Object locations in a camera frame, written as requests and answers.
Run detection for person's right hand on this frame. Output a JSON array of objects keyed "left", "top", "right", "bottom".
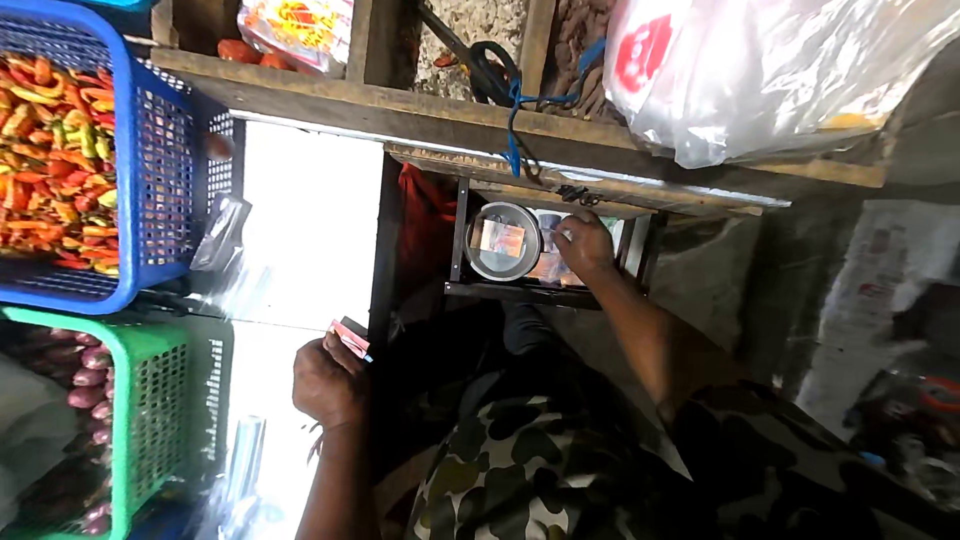
[{"left": 551, "top": 210, "right": 616, "bottom": 285}]

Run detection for person's left hand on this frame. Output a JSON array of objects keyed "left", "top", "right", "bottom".
[{"left": 292, "top": 330, "right": 371, "bottom": 431}]

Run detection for red banknote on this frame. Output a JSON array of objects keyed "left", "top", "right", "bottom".
[{"left": 328, "top": 319, "right": 372, "bottom": 360}]

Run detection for person's right forearm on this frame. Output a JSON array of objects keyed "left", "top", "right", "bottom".
[{"left": 588, "top": 264, "right": 747, "bottom": 427}]

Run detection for person's left forearm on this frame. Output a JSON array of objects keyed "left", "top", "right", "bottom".
[{"left": 295, "top": 422, "right": 382, "bottom": 540}]

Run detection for pile of banknotes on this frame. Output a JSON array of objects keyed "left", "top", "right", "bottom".
[{"left": 527, "top": 211, "right": 624, "bottom": 289}]

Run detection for black rubber band bundle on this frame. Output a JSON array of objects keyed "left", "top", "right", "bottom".
[{"left": 556, "top": 184, "right": 603, "bottom": 208}]

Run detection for orange banknote in bowl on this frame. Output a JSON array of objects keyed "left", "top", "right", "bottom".
[{"left": 480, "top": 219, "right": 527, "bottom": 258}]

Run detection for wooden drawer with dark rim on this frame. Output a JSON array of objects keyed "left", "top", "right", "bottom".
[{"left": 444, "top": 177, "right": 667, "bottom": 310}]

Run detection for round metal bowl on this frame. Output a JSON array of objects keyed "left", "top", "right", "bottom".
[{"left": 465, "top": 201, "right": 542, "bottom": 282}]

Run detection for person's legs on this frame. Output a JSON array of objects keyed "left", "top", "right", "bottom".
[{"left": 375, "top": 300, "right": 601, "bottom": 481}]

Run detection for white board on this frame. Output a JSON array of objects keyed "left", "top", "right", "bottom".
[{"left": 196, "top": 111, "right": 402, "bottom": 540}]

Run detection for clear plastic bags, rolled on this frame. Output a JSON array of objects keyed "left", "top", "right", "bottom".
[{"left": 196, "top": 414, "right": 285, "bottom": 540}]

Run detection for pile of brown roots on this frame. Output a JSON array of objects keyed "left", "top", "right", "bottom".
[{"left": 541, "top": 0, "right": 627, "bottom": 126}]

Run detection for crumpled clear plastic bag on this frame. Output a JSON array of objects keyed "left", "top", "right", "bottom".
[{"left": 189, "top": 193, "right": 253, "bottom": 273}]

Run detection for green plastic basket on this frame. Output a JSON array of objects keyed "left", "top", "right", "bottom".
[{"left": 0, "top": 306, "right": 226, "bottom": 540}]

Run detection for white plastic bag, red print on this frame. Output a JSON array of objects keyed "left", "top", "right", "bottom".
[{"left": 603, "top": 0, "right": 960, "bottom": 170}]

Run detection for pile of shallots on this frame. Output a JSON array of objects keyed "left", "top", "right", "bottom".
[{"left": 15, "top": 327, "right": 116, "bottom": 537}]

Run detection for person's body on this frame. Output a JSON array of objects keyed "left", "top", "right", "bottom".
[{"left": 405, "top": 378, "right": 954, "bottom": 540}]

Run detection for wooden compartment shelf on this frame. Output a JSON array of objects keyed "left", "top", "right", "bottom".
[{"left": 150, "top": 0, "right": 888, "bottom": 189}]

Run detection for blue plastic basket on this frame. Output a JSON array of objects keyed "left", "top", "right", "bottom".
[{"left": 0, "top": 0, "right": 235, "bottom": 315}]

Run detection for white sack with print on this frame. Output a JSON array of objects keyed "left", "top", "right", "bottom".
[{"left": 795, "top": 198, "right": 960, "bottom": 444}]

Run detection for pile of chili peppers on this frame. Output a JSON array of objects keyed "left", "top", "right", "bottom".
[{"left": 0, "top": 52, "right": 120, "bottom": 278}]

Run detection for clear bag of sliced chilies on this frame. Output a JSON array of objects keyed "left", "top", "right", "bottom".
[{"left": 237, "top": 0, "right": 356, "bottom": 79}]

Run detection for teal plastic basket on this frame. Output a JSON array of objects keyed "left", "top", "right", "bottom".
[{"left": 72, "top": 0, "right": 159, "bottom": 12}]

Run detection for blue plastic string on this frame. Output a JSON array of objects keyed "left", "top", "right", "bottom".
[{"left": 501, "top": 37, "right": 607, "bottom": 178}]

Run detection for black-handled scissors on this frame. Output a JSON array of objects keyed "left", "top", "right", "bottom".
[{"left": 417, "top": 2, "right": 522, "bottom": 107}]

